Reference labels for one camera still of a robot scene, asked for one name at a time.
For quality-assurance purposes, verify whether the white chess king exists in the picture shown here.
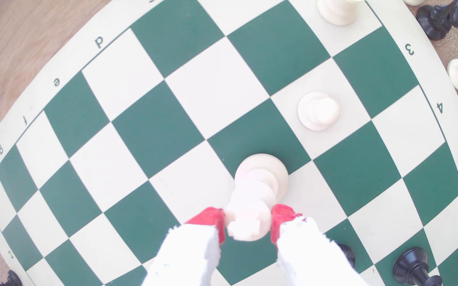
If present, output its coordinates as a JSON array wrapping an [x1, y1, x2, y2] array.
[[224, 153, 289, 242]]

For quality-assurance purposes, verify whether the white chess pawn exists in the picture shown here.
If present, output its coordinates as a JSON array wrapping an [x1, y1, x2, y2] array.
[[317, 0, 365, 27], [297, 91, 341, 132]]

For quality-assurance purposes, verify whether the black chess pawn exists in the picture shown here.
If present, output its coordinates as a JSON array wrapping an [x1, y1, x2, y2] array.
[[337, 243, 356, 268], [0, 270, 23, 286]]

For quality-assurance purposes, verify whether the green white chess board mat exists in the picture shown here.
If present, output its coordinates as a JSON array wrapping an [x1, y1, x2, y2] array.
[[0, 0, 458, 286]]

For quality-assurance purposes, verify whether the black chess queen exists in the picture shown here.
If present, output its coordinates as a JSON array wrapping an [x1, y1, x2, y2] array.
[[393, 247, 443, 286]]

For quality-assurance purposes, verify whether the black chess piece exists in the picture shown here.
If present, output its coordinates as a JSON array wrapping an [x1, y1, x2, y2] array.
[[416, 0, 458, 41]]

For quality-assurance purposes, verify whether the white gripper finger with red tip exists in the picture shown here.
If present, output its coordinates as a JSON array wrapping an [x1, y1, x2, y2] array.
[[271, 204, 369, 286], [142, 207, 226, 286]]

